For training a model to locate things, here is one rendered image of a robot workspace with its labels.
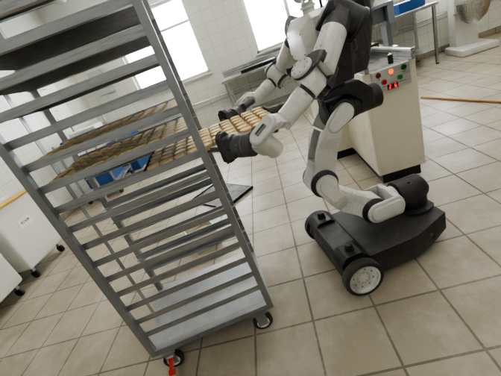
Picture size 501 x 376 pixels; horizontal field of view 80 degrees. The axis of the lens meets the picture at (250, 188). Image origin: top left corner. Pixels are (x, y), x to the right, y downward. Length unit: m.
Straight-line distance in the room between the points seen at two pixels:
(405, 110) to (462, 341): 1.44
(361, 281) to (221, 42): 4.94
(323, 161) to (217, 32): 4.63
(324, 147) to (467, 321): 0.93
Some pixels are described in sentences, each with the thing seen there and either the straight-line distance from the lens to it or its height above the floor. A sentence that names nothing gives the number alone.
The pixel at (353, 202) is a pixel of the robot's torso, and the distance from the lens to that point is 1.65.
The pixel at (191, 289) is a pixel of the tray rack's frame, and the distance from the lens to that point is 1.88.
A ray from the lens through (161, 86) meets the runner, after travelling 1.14.
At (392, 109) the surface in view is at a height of 0.56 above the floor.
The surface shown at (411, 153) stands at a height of 0.20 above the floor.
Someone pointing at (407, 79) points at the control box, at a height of 0.73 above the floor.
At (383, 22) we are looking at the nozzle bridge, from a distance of 3.00.
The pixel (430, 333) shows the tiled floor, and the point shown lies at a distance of 1.56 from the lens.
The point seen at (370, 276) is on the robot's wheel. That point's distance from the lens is 1.64.
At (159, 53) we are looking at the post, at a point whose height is 1.33.
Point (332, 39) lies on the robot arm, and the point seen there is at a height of 1.18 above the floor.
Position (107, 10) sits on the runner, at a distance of 1.17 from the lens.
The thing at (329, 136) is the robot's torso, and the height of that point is 0.78.
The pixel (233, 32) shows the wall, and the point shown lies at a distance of 5.85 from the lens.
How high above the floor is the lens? 1.26
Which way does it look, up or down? 24 degrees down
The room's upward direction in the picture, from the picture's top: 21 degrees counter-clockwise
